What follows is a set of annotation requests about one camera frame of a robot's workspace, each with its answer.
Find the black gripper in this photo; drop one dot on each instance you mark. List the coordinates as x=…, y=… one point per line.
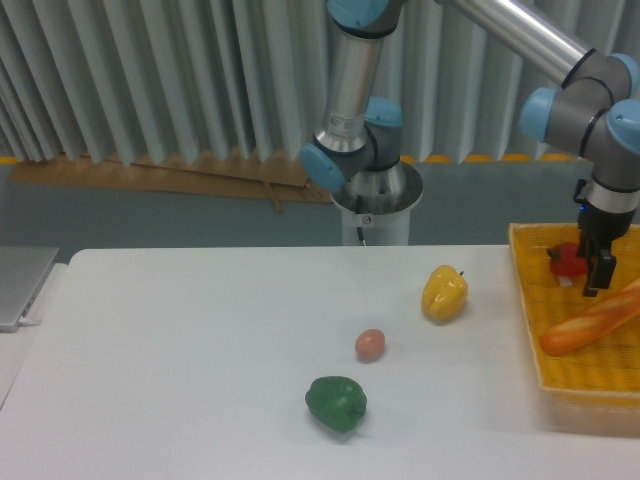
x=601, y=227

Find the red bell pepper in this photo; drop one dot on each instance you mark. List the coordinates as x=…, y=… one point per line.
x=564, y=260

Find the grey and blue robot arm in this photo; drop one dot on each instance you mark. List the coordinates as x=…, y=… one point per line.
x=591, y=112

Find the white label tag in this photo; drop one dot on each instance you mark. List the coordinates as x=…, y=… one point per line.
x=564, y=281

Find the orange baguette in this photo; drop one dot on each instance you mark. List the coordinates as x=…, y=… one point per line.
x=594, y=323

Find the yellow bell pepper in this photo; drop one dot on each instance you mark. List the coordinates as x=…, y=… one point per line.
x=444, y=294

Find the brown egg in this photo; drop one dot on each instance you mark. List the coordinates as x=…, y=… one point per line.
x=370, y=345

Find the green bell pepper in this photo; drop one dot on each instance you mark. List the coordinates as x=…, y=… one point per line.
x=337, y=402

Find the brown cardboard sheet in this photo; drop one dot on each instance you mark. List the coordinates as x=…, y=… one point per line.
x=277, y=179

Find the white pleated curtain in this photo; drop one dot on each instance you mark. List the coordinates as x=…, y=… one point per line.
x=157, y=78

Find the silver laptop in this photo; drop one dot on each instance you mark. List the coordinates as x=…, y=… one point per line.
x=24, y=271

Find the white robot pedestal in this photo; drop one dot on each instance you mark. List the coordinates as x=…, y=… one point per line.
x=376, y=206

